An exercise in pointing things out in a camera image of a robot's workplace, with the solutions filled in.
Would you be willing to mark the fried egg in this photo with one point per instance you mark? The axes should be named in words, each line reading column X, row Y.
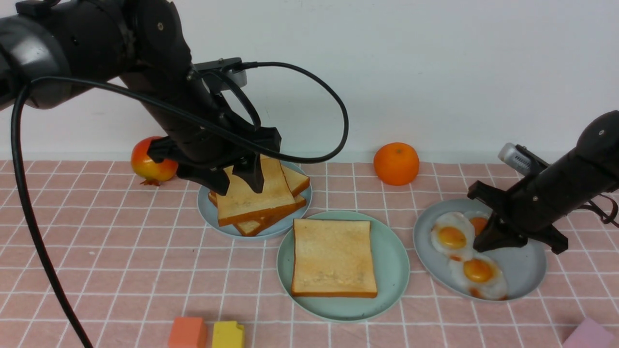
column 478, row 219
column 481, row 277
column 452, row 235

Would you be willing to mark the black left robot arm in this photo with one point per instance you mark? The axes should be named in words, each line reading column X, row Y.
column 141, row 42

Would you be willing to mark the red pomegranate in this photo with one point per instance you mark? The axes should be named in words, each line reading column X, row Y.
column 153, row 173

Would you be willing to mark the toast slice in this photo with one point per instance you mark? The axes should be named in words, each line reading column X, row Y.
column 241, row 203
column 254, row 227
column 333, row 258
column 296, row 181

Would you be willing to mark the orange fruit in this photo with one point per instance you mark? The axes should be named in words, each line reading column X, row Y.
column 396, row 164

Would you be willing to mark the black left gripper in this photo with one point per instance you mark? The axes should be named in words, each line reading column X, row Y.
column 201, row 154

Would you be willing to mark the fried egg front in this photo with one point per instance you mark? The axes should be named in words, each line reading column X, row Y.
column 481, row 277

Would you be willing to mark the light blue bread plate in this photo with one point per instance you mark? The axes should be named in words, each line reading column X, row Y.
column 209, row 213

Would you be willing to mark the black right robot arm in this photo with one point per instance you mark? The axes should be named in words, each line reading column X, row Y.
column 593, row 165

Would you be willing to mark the grey egg plate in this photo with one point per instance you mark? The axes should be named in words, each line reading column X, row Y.
column 524, row 268

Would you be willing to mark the toast slice bottom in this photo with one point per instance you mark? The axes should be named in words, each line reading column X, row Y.
column 254, row 227

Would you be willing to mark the pink checkered tablecloth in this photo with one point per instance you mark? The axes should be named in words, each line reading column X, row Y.
column 132, row 258

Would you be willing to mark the orange foam block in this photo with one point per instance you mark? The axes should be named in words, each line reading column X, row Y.
column 188, row 332

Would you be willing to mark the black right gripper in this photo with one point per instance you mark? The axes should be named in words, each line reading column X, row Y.
column 526, row 211

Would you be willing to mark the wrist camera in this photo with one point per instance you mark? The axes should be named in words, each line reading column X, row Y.
column 228, row 67
column 522, row 160

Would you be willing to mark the pink foam block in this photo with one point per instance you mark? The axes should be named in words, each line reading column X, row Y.
column 589, row 334

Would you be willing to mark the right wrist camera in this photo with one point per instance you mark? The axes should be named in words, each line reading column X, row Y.
column 522, row 160

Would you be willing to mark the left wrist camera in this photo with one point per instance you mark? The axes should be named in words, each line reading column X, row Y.
column 228, row 67

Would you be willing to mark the yellow foam block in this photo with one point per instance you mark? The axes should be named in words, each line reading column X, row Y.
column 228, row 334

